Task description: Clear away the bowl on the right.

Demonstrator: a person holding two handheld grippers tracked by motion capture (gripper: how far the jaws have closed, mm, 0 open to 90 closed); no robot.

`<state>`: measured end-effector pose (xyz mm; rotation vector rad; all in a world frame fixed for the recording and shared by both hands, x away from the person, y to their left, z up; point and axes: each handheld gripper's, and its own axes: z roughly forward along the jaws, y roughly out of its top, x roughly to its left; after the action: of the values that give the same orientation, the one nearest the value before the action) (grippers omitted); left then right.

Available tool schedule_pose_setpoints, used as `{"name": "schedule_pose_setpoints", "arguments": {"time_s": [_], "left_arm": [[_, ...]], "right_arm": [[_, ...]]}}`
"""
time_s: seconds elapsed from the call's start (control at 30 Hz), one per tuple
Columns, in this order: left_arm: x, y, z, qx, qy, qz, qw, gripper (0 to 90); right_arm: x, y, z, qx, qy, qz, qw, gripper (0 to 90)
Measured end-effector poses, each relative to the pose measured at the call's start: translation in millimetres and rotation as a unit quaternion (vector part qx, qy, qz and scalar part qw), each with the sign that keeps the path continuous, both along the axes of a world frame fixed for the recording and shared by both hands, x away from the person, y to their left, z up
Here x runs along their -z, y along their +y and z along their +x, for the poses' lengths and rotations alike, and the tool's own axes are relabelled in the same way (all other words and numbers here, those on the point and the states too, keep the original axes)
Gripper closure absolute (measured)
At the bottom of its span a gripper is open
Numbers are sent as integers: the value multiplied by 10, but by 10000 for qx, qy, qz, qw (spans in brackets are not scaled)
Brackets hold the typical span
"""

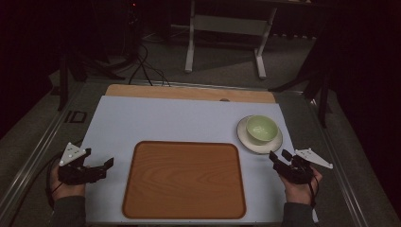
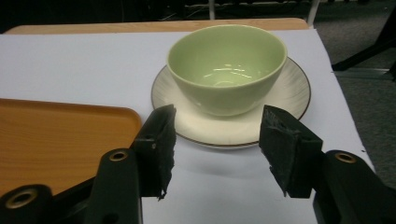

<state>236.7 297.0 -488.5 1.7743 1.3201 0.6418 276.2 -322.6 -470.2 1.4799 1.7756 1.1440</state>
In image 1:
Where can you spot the white metal stand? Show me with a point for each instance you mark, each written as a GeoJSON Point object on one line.
{"type": "Point", "coordinates": [227, 25]}

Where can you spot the metal floor rail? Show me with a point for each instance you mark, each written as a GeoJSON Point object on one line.
{"type": "Point", "coordinates": [339, 164]}
{"type": "Point", "coordinates": [34, 148]}

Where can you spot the person's right hand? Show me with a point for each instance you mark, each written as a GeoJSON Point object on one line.
{"type": "Point", "coordinates": [298, 192]}

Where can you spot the wooden tray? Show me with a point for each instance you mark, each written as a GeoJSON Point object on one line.
{"type": "Point", "coordinates": [184, 181]}

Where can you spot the person's left hand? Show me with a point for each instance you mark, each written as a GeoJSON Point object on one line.
{"type": "Point", "coordinates": [64, 189]}

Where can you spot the black tripod stand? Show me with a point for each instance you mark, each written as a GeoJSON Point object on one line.
{"type": "Point", "coordinates": [318, 85]}
{"type": "Point", "coordinates": [82, 71]}

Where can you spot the green bowl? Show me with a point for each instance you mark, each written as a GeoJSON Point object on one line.
{"type": "Point", "coordinates": [261, 128]}

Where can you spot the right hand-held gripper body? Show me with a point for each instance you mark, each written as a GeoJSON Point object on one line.
{"type": "Point", "coordinates": [299, 171]}

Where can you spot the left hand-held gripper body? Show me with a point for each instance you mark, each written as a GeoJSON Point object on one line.
{"type": "Point", "coordinates": [74, 171]}

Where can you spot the white table mat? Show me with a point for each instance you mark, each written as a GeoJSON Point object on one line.
{"type": "Point", "coordinates": [164, 121]}

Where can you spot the white plate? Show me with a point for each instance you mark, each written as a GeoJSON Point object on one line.
{"type": "Point", "coordinates": [271, 147]}

